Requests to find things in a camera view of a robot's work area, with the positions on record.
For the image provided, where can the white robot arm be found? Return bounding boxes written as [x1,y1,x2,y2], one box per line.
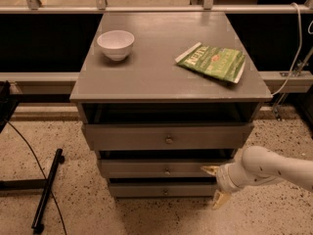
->
[201,146,313,210]

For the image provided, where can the white cable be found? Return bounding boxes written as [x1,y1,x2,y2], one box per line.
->
[271,1,313,97]

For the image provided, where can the grey top drawer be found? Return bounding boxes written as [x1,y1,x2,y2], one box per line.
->
[82,123,253,151]

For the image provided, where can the metal bracket stand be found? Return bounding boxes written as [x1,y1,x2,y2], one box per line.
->
[272,47,313,121]

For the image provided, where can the black cable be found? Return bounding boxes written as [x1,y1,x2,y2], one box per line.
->
[7,120,68,235]

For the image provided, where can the black device at left edge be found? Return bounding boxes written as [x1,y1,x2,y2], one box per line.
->
[0,81,18,133]

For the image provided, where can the green chip bag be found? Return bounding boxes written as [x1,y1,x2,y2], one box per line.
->
[175,42,246,84]

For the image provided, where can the grey bottom drawer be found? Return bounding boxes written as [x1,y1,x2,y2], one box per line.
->
[109,182,217,198]

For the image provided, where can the black stand base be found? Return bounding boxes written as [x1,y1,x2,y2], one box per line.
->
[0,149,65,235]

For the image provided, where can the grey wooden drawer cabinet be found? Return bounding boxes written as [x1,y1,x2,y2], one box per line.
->
[70,12,271,186]

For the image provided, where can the grey drawer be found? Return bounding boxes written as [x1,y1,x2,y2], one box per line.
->
[97,159,232,178]
[109,182,217,198]
[82,123,253,151]

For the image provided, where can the metal railing frame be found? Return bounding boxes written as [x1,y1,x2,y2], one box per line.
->
[0,0,313,16]

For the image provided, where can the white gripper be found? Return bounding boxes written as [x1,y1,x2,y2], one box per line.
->
[201,162,253,210]

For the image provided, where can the white ceramic bowl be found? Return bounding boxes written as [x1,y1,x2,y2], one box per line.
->
[97,30,135,61]

